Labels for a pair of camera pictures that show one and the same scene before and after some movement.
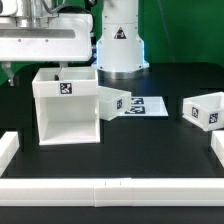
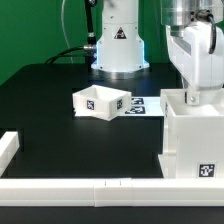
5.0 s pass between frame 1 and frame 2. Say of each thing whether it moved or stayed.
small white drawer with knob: stayed
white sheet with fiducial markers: stayed
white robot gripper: moved
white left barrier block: stayed
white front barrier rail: stayed
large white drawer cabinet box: moved
